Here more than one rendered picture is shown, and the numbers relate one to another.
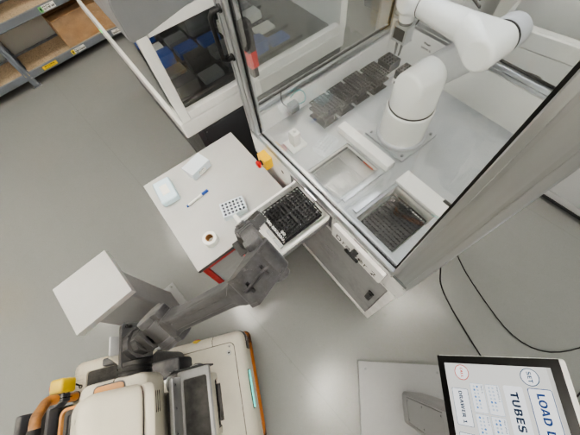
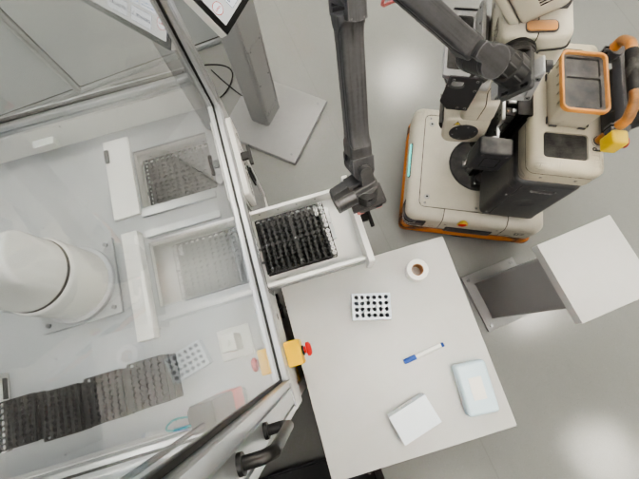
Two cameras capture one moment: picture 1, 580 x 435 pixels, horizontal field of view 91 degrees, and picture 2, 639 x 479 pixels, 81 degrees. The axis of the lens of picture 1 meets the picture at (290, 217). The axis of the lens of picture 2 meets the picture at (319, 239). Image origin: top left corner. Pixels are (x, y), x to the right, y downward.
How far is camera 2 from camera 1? 87 cm
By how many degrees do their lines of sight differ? 41
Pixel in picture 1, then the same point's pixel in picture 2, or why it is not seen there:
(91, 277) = (599, 286)
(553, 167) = not seen: outside the picture
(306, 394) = not seen: hidden behind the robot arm
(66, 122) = not seen: outside the picture
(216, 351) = (440, 202)
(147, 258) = (526, 388)
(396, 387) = (271, 131)
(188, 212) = (442, 333)
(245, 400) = (419, 149)
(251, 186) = (333, 336)
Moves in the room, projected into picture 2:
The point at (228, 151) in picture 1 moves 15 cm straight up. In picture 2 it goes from (350, 433) to (352, 447)
